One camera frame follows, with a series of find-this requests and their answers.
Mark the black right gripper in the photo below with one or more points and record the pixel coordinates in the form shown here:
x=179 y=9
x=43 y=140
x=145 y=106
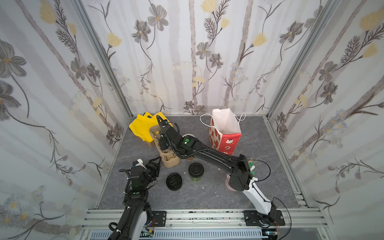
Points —
x=163 y=142

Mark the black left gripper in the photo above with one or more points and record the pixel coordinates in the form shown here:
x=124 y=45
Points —
x=152 y=167

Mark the black plastic cup lid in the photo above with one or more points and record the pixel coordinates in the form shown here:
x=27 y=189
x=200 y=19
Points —
x=196 y=168

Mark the green paper coffee cup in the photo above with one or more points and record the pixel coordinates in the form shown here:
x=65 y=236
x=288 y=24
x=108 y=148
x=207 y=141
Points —
x=196 y=178

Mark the red white paper gift bag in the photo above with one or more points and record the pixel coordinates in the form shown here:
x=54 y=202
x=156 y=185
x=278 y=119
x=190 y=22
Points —
x=225 y=131

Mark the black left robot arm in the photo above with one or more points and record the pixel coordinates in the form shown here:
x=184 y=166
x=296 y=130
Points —
x=137 y=213

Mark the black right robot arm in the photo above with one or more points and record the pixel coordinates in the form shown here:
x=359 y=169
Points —
x=265 y=208

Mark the brown cardboard napkin box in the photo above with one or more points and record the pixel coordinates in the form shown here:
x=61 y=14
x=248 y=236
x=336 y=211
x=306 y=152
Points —
x=151 y=144

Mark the stack of pulp cup carriers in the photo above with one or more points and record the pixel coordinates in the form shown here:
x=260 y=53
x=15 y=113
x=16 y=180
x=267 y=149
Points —
x=169 y=158

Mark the yellow napkin stack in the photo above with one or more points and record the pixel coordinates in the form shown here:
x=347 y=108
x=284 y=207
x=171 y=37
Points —
x=141 y=125

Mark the stack of black cup lids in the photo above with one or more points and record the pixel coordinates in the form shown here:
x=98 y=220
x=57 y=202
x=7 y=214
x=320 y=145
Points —
x=174 y=182

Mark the stack of paper cups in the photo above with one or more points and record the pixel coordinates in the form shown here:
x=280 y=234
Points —
x=187 y=146

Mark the pink cup with utensils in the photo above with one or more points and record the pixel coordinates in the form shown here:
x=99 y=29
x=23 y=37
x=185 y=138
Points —
x=239 y=176

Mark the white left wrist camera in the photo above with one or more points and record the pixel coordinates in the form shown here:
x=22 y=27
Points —
x=140 y=163

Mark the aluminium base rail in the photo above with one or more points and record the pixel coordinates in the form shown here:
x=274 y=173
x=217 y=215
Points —
x=227 y=224

